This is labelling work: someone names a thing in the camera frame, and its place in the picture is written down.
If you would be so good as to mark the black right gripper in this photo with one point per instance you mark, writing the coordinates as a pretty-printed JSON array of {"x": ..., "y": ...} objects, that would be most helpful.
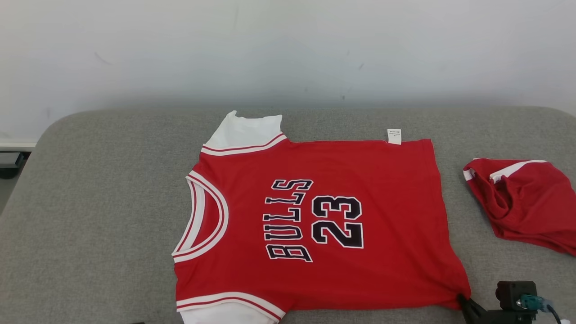
[{"x": 508, "y": 318}]

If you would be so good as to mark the red shorts white stripe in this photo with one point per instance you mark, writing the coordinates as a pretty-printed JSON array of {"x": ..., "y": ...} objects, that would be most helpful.
[{"x": 526, "y": 207}]

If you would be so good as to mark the red Bulls jersey white sleeves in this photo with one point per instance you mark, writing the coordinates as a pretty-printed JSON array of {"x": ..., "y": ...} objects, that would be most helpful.
[{"x": 382, "y": 270}]

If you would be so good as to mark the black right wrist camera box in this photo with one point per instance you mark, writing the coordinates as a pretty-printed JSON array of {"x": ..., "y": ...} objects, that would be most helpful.
[{"x": 508, "y": 292}]

